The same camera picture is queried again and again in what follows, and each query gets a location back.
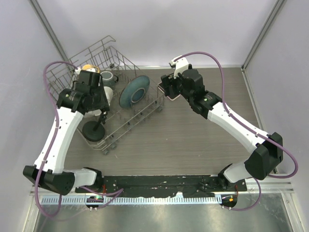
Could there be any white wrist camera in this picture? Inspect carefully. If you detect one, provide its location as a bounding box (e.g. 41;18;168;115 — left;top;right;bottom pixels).
74;67;82;75
169;56;189;79

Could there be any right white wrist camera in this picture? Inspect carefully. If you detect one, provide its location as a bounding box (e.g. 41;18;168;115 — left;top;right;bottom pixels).
169;56;189;79

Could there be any blue ceramic plate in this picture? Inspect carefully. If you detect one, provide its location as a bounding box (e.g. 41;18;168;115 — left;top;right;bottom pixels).
119;75;150;109

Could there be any yellow mug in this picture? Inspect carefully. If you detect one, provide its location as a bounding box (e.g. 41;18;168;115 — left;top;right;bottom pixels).
82;64;100;73

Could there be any purple cable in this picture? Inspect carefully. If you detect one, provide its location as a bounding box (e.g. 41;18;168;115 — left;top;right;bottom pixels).
35;60;125;218
176;51;298;211

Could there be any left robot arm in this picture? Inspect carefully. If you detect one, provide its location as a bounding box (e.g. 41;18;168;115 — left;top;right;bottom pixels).
23;69;110;195

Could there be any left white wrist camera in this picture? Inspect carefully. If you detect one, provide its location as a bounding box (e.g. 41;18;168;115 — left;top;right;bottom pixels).
74;67;82;75

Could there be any white slotted cable duct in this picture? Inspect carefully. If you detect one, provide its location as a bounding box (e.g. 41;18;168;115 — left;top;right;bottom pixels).
41;195;222;205

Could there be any black phone with pink case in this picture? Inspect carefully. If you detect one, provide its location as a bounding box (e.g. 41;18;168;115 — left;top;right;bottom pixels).
157;82;180;101

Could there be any white plate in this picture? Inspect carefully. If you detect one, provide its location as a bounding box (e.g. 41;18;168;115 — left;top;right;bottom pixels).
83;86;113;118

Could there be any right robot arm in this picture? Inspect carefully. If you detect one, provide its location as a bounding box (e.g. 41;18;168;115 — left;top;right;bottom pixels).
161;65;283;191

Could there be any black phone stand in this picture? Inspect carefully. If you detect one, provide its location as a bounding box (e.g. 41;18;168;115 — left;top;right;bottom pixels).
82;111;108;142

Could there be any grey wire dish rack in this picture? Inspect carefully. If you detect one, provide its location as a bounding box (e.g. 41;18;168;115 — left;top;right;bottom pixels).
42;37;163;159

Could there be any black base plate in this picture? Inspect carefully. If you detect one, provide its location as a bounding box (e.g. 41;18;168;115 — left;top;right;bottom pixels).
75;174;248;197

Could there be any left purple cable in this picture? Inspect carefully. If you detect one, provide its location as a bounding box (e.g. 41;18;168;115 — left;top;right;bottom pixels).
35;60;125;218

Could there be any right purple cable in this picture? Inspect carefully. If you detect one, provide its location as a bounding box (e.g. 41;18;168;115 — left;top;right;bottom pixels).
176;51;298;211

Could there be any dark grey mug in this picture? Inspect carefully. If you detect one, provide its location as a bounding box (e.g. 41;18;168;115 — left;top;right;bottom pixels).
100;71;119;88

